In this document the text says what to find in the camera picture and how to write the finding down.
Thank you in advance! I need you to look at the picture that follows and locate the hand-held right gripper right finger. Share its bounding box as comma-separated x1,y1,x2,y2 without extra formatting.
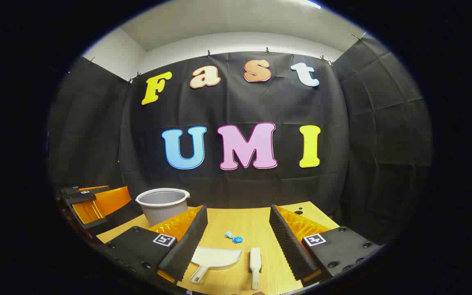
269,204,384,283

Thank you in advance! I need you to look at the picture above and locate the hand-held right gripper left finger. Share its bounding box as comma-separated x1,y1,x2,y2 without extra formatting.
104,205,209,284

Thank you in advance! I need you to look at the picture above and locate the white plastic dustpan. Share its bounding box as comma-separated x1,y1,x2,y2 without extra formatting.
188,247,243,284

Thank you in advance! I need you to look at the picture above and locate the small white broom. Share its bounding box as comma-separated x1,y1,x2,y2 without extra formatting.
249,247,262,290

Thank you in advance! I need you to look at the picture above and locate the grey plastic garbage bin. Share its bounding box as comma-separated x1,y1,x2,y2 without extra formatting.
135,188,191,227

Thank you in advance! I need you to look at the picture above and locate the wooden desktop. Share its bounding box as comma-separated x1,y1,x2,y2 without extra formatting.
96,201,340,295

